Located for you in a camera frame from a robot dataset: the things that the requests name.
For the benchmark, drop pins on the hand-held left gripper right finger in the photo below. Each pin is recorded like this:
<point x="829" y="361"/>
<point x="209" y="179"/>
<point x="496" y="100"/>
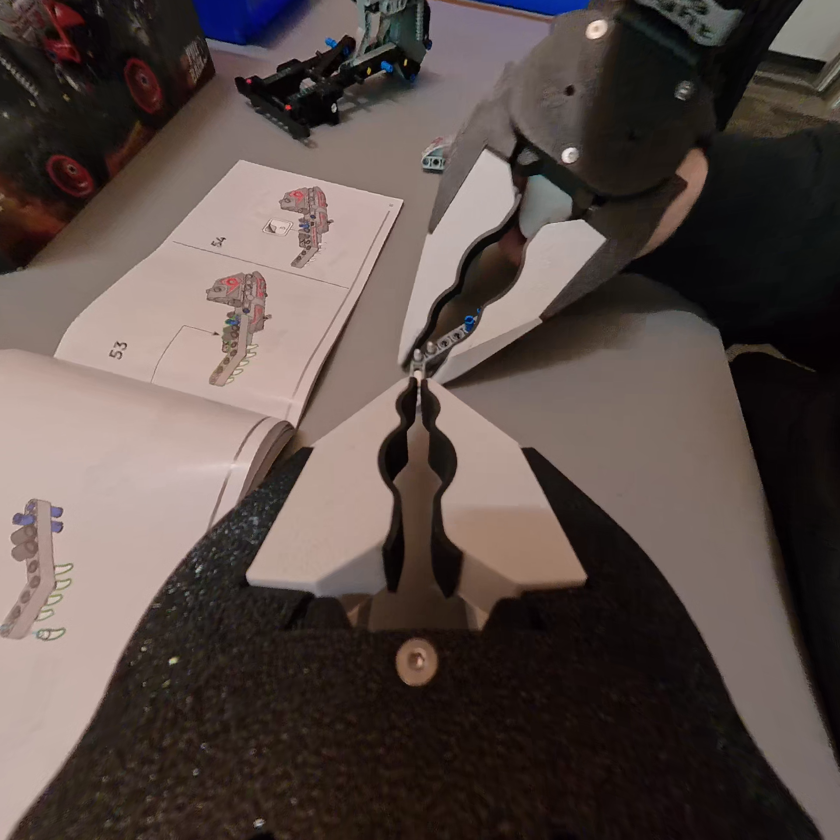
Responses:
<point x="512" y="512"/>

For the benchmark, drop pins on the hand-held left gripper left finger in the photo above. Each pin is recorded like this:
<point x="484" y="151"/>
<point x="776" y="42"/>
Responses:
<point x="328" y="512"/>

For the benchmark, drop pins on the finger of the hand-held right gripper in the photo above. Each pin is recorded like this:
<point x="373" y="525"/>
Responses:
<point x="558" y="269"/>
<point x="453" y="236"/>

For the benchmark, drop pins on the grey toy beam with pins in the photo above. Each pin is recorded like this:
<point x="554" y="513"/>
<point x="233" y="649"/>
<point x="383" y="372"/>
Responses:
<point x="453" y="338"/>

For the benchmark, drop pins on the person's right forearm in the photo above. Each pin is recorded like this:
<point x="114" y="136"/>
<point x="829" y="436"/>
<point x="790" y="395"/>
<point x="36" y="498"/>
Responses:
<point x="754" y="229"/>

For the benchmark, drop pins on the person's right hand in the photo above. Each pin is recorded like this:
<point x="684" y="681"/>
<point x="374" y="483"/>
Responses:
<point x="682" y="203"/>

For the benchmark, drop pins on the grey toy panel assembly red stickers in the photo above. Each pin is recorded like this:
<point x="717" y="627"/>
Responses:
<point x="436" y="154"/>

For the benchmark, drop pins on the toy instruction booklet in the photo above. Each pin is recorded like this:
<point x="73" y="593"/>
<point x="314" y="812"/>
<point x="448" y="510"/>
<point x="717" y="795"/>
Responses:
<point x="262" y="367"/>

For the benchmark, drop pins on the black and grey toy chassis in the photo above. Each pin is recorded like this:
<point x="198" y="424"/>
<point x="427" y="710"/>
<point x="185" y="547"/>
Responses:
<point x="308" y="85"/>

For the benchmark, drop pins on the person's black clothed body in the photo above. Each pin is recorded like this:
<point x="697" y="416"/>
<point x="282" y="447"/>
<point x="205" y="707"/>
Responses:
<point x="787" y="492"/>

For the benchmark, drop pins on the blue plastic bin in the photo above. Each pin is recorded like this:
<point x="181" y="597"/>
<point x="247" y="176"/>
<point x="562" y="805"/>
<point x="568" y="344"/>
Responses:
<point x="262" y="19"/>

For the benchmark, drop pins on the dark toy box red wheels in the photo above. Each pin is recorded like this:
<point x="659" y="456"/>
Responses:
<point x="79" y="131"/>

